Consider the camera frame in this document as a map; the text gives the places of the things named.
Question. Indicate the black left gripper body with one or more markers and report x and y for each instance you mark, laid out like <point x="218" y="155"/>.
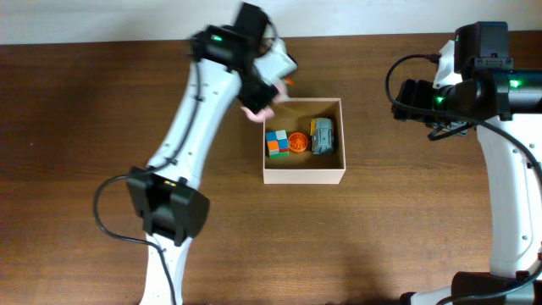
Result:
<point x="259" y="95"/>

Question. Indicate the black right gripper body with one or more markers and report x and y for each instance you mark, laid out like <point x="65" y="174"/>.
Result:
<point x="420" y="94"/>

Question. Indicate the pink white toy duck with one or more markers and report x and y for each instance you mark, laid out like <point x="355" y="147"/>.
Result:
<point x="281" y="97"/>

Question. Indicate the multicoloured puzzle cube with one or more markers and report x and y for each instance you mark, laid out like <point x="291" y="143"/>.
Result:
<point x="277" y="143"/>

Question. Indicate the yellow grey toy truck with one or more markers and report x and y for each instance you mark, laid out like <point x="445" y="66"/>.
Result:
<point x="322" y="136"/>

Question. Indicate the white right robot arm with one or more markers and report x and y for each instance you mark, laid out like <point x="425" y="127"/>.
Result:
<point x="504" y="106"/>

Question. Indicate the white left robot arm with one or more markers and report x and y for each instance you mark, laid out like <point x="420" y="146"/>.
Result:
<point x="227" y="65"/>

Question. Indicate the white cardboard box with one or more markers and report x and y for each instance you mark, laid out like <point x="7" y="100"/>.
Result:
<point x="295" y="115"/>

